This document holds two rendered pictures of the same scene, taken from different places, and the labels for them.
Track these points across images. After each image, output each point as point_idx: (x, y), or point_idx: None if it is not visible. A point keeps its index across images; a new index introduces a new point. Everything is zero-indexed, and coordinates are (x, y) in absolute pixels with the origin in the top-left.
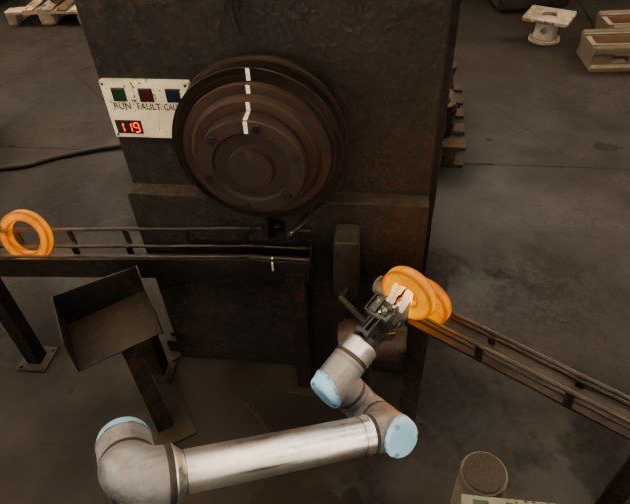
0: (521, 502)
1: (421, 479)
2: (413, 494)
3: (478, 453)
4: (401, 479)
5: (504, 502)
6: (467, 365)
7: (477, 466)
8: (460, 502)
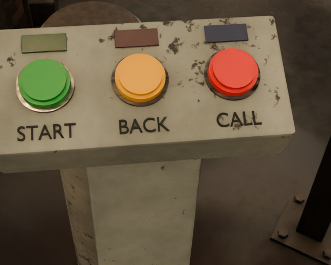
0: (155, 24)
1: (49, 173)
2: (34, 198)
3: (80, 4)
4: (13, 179)
5: (110, 31)
6: (129, 9)
7: (75, 25)
8: None
